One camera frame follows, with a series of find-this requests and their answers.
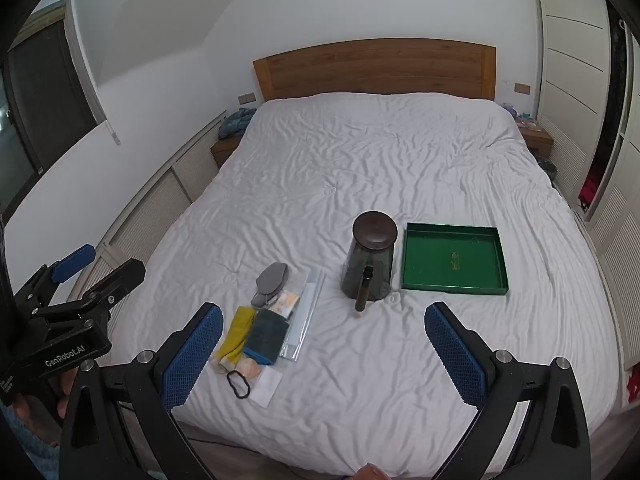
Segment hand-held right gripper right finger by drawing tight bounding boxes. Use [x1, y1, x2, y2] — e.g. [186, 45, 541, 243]
[424, 302, 592, 480]

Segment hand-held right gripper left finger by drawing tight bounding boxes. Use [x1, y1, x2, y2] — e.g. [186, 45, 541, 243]
[59, 303, 224, 480]

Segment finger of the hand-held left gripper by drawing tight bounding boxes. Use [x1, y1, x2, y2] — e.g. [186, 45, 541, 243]
[45, 258, 146, 322]
[14, 243, 96, 307]

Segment black hair tie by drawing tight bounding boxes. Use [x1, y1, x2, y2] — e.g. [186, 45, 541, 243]
[226, 370, 251, 400]

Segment yellow towel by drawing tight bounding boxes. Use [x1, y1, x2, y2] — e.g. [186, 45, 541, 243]
[216, 306, 257, 365]

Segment beige powder puff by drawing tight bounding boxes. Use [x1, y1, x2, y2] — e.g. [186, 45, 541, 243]
[218, 356, 262, 379]

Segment dark grey cloth blue trim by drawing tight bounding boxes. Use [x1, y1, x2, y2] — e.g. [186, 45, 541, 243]
[242, 308, 291, 367]

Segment green tray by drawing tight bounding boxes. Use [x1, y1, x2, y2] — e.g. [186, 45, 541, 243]
[401, 222, 510, 297]

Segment small tissue packet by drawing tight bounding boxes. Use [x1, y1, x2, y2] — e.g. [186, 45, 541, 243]
[272, 291, 300, 319]

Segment grey plush eye mask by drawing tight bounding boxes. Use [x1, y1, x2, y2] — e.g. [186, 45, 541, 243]
[250, 262, 290, 309]

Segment clear zip bag blue strip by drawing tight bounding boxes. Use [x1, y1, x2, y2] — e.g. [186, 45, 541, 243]
[280, 270, 327, 361]

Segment person's left forearm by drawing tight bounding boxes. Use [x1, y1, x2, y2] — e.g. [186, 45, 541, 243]
[0, 405, 66, 480]

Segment person's left hand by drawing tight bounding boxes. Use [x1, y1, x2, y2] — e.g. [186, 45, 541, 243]
[11, 367, 77, 447]

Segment white radiator cover panel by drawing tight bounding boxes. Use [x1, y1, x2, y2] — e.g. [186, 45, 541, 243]
[65, 110, 228, 303]

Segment glass kettle with dark lid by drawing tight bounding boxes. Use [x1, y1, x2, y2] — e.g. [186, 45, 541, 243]
[340, 211, 399, 312]

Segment wooden nightstand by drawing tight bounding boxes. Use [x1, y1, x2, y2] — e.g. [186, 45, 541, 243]
[517, 127, 554, 157]
[210, 134, 246, 166]

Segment dark window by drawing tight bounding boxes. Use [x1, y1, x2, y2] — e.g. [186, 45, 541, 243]
[0, 2, 107, 211]

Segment blue knitted bundle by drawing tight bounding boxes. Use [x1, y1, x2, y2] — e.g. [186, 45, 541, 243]
[218, 107, 257, 140]

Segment red clothes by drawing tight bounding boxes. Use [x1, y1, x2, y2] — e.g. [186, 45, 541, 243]
[579, 172, 602, 206]

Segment white bed duvet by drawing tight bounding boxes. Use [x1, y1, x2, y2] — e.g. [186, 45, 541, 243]
[102, 91, 626, 479]

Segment clutter on nightstand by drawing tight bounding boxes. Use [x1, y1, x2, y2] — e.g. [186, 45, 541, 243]
[500, 102, 539, 131]

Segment wooden headboard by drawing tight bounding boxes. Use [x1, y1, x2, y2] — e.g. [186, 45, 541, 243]
[252, 38, 497, 103]

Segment white louvred wardrobe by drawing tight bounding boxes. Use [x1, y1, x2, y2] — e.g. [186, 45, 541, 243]
[530, 0, 640, 386]

